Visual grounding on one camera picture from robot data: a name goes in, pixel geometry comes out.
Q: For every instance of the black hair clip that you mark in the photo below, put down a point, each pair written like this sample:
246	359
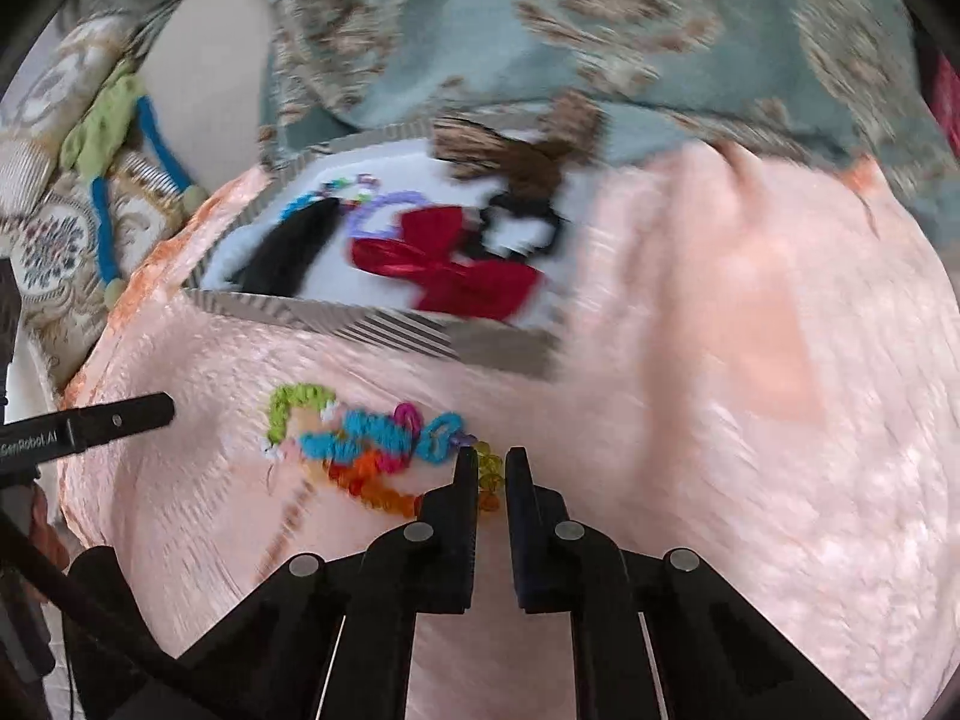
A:
292	255

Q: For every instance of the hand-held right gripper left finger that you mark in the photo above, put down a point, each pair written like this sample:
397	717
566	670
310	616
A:
454	525

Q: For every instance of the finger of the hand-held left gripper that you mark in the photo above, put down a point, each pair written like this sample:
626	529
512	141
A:
120	420

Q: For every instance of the person's left hand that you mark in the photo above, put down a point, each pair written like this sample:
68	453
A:
46	521

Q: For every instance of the beige sofa cushion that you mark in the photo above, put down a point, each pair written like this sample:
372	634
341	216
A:
210	67

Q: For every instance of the red satin bow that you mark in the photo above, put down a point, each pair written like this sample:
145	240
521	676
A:
442	270

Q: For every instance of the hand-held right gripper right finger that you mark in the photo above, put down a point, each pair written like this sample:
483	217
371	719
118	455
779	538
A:
529	525

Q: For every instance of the black scrunchie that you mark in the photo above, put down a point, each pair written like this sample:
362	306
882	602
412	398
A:
491	204

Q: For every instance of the black and white striped box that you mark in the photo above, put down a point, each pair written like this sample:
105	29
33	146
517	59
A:
390	326

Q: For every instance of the embroidered bolster cushion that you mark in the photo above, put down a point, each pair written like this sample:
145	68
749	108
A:
45	90

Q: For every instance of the white round pillow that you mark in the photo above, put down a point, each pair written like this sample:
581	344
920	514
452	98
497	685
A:
30	382

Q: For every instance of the leopard print bow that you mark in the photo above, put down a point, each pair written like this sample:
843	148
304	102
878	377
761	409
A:
465	139

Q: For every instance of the floral embroidered cushion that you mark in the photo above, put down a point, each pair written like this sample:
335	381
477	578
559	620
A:
60	240

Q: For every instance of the brown lace bow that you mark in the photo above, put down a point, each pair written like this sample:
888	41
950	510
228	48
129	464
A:
534	172

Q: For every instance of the teal damask blanket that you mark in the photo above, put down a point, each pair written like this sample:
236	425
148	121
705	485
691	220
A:
675	22

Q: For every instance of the dark red cloth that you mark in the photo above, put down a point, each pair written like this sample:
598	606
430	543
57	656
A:
941	82

